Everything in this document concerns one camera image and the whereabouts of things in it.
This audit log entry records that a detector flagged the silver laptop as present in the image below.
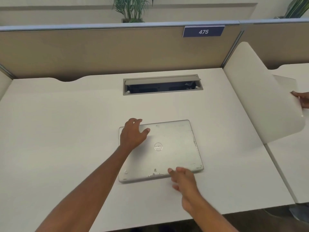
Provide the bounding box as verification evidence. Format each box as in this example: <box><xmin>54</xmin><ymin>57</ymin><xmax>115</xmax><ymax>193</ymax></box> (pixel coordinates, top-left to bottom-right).
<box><xmin>118</xmin><ymin>119</ymin><xmax>204</xmax><ymax>184</ymax></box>

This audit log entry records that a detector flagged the wide beige desk partition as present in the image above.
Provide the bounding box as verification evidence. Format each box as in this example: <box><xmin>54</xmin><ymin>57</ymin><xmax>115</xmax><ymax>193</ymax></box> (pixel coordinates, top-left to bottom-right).
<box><xmin>0</xmin><ymin>20</ymin><xmax>245</xmax><ymax>80</ymax></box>

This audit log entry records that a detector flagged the blue number sign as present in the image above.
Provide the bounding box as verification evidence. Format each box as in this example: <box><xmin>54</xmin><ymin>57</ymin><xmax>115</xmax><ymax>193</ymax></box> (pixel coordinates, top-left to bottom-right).
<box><xmin>183</xmin><ymin>25</ymin><xmax>225</xmax><ymax>38</ymax></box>

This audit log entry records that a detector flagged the person's right hand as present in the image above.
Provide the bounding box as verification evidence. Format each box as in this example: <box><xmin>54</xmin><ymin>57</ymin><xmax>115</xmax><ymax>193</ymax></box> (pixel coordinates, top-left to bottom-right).
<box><xmin>168</xmin><ymin>167</ymin><xmax>202</xmax><ymax>212</ymax></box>

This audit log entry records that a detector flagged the person's left forearm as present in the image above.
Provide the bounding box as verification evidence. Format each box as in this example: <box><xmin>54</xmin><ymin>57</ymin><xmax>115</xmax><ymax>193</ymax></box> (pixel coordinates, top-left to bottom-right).
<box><xmin>35</xmin><ymin>144</ymin><xmax>134</xmax><ymax>232</ymax></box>

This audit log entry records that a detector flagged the person's right forearm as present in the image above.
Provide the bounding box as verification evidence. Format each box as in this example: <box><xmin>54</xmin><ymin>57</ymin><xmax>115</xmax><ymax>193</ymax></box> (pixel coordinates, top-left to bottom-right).
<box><xmin>182</xmin><ymin>196</ymin><xmax>240</xmax><ymax>232</ymax></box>

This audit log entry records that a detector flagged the narrow beige desk partition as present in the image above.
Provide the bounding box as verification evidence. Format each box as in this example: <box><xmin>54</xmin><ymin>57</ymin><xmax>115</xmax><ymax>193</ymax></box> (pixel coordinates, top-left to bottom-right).
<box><xmin>241</xmin><ymin>18</ymin><xmax>309</xmax><ymax>70</ymax></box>

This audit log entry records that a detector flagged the white flexible sheet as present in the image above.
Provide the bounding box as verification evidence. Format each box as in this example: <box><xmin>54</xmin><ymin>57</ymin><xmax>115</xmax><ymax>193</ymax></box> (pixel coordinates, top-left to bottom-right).
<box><xmin>223</xmin><ymin>41</ymin><xmax>306</xmax><ymax>145</ymax></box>

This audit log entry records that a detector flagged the person's left hand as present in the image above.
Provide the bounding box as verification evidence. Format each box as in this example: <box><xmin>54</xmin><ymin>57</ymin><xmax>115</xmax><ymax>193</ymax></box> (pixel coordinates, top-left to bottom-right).
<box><xmin>119</xmin><ymin>118</ymin><xmax>151</xmax><ymax>151</ymax></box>

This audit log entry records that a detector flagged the green leafy plant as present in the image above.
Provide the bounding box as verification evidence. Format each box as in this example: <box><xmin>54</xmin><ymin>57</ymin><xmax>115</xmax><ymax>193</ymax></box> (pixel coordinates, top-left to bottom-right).
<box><xmin>274</xmin><ymin>0</ymin><xmax>309</xmax><ymax>19</ymax></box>

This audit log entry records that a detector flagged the green potted palm plant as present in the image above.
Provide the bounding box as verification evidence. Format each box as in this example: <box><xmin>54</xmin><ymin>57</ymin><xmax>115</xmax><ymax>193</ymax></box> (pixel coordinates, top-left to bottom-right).
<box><xmin>110</xmin><ymin>0</ymin><xmax>155</xmax><ymax>23</ymax></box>

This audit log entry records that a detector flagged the grey desk cable hatch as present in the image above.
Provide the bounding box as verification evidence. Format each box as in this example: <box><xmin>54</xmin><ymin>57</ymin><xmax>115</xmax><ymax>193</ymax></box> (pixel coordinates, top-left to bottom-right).
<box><xmin>123</xmin><ymin>74</ymin><xmax>204</xmax><ymax>96</ymax></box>

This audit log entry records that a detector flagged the beige side partition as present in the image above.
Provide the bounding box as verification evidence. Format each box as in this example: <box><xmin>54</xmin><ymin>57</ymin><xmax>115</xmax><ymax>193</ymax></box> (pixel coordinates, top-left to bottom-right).
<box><xmin>0</xmin><ymin>65</ymin><xmax>14</xmax><ymax>100</ymax></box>

